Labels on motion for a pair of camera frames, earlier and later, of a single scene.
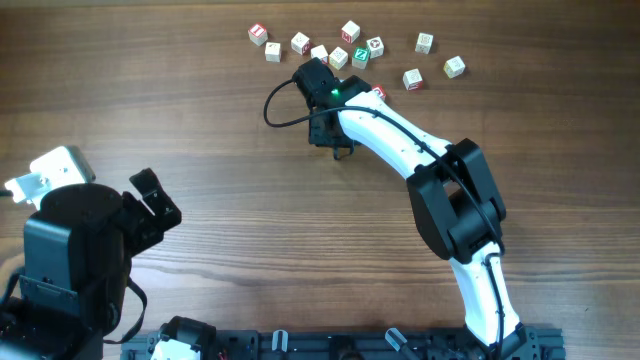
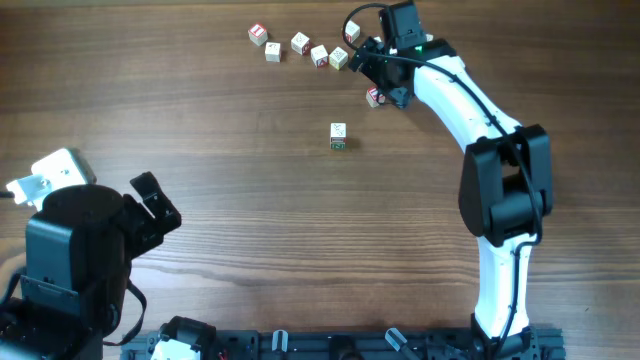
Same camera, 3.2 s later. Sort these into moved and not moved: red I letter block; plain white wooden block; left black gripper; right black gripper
Moved: right black gripper
Not moved: red I letter block; left black gripper; plain white wooden block
